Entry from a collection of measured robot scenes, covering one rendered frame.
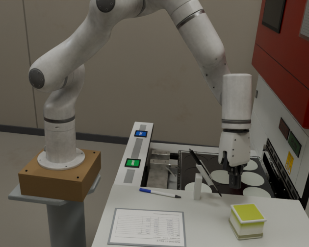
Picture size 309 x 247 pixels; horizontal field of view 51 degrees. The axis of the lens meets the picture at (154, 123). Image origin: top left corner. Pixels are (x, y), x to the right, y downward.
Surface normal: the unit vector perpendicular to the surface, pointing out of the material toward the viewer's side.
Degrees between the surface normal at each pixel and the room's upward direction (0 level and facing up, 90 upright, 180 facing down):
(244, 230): 90
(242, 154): 78
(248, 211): 0
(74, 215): 90
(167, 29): 90
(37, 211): 0
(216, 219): 0
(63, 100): 29
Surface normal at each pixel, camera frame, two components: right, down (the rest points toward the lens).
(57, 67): 0.05, 0.22
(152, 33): -0.14, 0.40
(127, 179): 0.04, -0.91
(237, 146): 0.55, 0.07
